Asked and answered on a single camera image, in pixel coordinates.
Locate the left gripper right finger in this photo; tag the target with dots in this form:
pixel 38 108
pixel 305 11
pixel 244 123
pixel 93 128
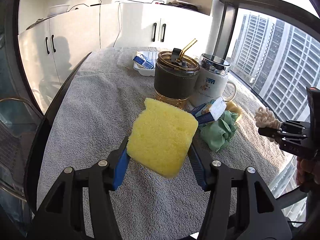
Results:
pixel 197 161

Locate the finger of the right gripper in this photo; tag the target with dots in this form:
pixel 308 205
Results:
pixel 271 133

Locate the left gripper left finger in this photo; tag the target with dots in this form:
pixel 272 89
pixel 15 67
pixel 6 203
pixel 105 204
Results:
pixel 122 160

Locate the white chenille fluffy cloth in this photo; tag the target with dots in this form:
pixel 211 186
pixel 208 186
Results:
pixel 265 118

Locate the yellow square sponge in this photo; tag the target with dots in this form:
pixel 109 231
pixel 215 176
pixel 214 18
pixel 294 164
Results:
pixel 161 137

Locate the tissue pack with cartoon print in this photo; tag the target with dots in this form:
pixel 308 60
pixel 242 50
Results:
pixel 210 111

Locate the blue tissue pack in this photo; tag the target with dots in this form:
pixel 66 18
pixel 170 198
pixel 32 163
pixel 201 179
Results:
pixel 147 59

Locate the person's right hand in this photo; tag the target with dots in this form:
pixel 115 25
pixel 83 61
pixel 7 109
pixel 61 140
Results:
pixel 307 177

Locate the green crumpled cloth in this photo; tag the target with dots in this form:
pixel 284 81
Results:
pixel 218 134

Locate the tan egg-shaped sponge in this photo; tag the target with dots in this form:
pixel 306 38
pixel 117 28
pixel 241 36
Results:
pixel 232 107

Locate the grey towel table cover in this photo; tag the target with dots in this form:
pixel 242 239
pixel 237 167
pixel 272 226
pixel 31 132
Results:
pixel 98 110

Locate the white ceramic mug chrome lid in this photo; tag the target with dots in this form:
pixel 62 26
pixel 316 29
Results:
pixel 212 80

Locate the dark tumbler with amber straw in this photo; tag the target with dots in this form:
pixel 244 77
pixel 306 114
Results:
pixel 175 76

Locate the white plastic tray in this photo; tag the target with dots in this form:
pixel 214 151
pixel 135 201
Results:
pixel 142 71

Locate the white bowl on cabinet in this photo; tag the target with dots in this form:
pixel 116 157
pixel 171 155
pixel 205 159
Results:
pixel 58 9

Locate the metal frame chair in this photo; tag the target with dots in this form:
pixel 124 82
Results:
pixel 14 154

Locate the white cabinet with black handles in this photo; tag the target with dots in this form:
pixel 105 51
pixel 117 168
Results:
pixel 51 47

